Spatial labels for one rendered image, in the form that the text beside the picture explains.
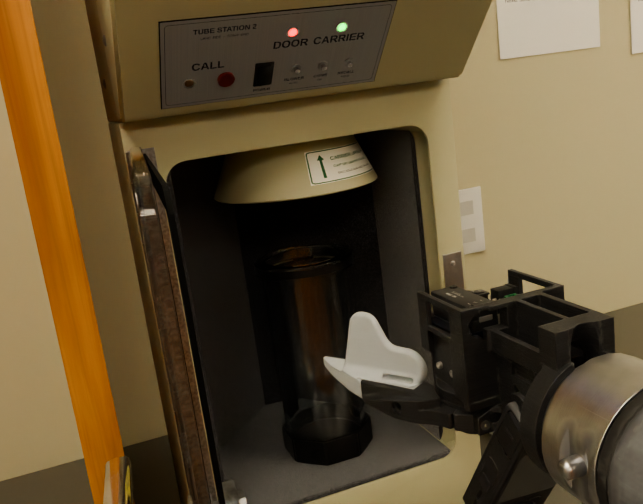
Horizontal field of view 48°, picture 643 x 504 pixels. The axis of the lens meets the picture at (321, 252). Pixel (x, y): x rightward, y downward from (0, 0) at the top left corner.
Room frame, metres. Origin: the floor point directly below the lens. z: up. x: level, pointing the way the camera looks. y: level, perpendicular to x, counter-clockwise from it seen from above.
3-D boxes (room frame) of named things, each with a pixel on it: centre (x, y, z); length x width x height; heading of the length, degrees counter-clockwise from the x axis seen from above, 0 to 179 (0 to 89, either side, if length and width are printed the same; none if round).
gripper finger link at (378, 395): (0.43, -0.05, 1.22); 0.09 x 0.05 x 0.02; 53
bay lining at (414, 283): (0.79, 0.04, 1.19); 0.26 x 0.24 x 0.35; 109
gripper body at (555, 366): (0.39, -0.11, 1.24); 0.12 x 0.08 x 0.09; 19
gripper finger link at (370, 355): (0.46, -0.02, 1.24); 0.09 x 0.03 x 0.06; 53
